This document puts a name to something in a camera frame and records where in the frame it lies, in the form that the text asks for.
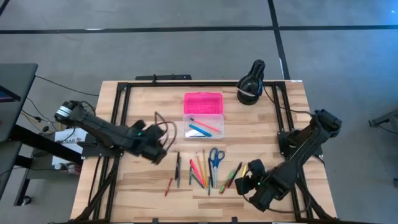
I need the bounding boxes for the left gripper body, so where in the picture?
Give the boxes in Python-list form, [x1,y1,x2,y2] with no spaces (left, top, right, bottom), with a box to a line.
[130,120,169,165]

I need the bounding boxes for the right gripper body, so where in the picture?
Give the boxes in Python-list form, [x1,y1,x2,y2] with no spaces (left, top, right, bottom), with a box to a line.
[248,159,280,212]

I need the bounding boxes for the black pen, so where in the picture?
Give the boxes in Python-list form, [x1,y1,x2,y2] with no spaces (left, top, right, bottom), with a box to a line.
[208,157,215,189]
[174,151,181,181]
[229,161,243,187]

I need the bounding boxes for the red marker pen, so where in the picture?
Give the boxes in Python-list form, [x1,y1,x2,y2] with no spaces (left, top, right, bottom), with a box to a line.
[226,174,239,189]

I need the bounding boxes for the green mechanical pencil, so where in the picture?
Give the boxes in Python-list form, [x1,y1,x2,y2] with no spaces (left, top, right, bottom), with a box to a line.
[218,169,237,195]

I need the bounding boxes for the blue-handled scissors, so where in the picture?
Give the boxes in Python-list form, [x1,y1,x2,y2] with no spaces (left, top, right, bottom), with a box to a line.
[208,147,226,189]

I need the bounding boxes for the yellow pencil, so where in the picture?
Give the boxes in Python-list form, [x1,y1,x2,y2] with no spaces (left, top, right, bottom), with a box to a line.
[202,149,209,187]

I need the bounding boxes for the red pencil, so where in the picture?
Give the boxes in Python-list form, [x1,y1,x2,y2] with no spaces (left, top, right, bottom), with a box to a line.
[164,177,174,197]

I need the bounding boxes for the orange pencil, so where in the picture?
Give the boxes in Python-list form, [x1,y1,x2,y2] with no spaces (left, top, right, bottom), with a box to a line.
[195,151,208,188]

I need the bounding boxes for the pink-lidded clear supply box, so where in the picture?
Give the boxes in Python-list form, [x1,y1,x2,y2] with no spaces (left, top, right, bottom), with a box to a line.
[182,91,225,139]

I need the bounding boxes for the black mounting bar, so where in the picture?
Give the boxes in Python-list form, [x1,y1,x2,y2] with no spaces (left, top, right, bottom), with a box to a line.
[134,73,193,82]

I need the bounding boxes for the black desk lamp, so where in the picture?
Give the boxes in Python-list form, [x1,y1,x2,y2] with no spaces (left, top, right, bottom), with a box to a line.
[236,58,267,106]

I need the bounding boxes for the black desk base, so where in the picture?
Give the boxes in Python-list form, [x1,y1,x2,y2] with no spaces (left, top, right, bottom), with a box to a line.
[9,124,85,206]

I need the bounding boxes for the gray metal stand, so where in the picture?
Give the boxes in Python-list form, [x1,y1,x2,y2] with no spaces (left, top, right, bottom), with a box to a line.
[368,108,398,138]

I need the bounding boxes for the dark gray desk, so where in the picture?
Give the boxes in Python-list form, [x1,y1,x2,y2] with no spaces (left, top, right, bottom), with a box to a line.
[0,63,39,144]

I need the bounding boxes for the laptop with blue screen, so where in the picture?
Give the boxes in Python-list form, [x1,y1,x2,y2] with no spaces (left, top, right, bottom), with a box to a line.
[0,85,21,103]

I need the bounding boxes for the black aluminium table frame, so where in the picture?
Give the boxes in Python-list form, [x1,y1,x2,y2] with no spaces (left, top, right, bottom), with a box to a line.
[70,80,340,224]

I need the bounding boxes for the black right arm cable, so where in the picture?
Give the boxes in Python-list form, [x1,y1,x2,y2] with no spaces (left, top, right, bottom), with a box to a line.
[262,86,315,116]

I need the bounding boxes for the black floor cable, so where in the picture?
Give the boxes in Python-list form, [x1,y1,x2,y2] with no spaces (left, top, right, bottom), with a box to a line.
[34,75,100,97]

